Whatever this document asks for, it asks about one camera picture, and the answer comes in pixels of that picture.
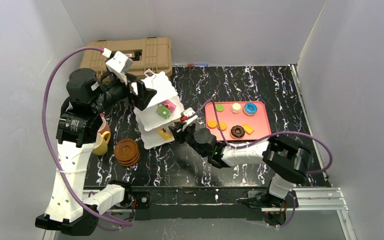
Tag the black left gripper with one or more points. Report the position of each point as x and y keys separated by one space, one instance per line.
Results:
x=133 y=94

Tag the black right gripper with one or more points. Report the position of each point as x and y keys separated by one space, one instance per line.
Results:
x=182 y=131

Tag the yellow cake with cherry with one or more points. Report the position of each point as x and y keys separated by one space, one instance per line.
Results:
x=164 y=133

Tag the green roll cake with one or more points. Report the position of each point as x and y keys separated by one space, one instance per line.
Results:
x=163 y=111

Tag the white three-tier cake stand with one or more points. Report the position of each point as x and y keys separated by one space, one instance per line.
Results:
x=148 y=120

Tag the pink cake slice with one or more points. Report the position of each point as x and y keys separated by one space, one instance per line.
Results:
x=169 y=105

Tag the tan plastic tool case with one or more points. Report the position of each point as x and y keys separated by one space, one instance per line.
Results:
x=154 y=53

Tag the pink serving tray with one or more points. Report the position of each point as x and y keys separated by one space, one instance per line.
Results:
x=259 y=122

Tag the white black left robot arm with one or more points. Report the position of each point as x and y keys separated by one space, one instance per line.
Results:
x=77 y=130

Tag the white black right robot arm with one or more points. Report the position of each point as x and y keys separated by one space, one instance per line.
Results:
x=287 y=158

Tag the round orange waffle cookie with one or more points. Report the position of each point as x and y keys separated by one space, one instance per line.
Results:
x=211 y=124

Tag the green round macaron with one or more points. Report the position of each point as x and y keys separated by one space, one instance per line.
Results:
x=220 y=108

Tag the pink mug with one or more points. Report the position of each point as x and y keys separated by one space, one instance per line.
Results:
x=104 y=126

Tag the chocolate donut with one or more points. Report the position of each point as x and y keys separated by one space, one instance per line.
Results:
x=237 y=132

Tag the stack of brown wooden coasters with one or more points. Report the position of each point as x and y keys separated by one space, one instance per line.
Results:
x=127 y=152

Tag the white round cake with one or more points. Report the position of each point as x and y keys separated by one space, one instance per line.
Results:
x=236 y=108

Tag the orange biscuit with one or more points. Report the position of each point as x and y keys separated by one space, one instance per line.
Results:
x=247 y=128

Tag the yellow mug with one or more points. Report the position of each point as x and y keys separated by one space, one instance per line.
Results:
x=101 y=143

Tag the blue donut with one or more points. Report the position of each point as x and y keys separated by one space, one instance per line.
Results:
x=250 y=109

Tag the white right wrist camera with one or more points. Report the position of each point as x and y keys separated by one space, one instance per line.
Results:
x=188 y=117

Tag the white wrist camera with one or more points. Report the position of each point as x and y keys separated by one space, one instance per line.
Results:
x=188 y=117
x=119 y=64

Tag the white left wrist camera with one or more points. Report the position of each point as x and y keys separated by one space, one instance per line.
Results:
x=119 y=64

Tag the aluminium frame rail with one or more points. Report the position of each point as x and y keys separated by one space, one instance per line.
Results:
x=308 y=198

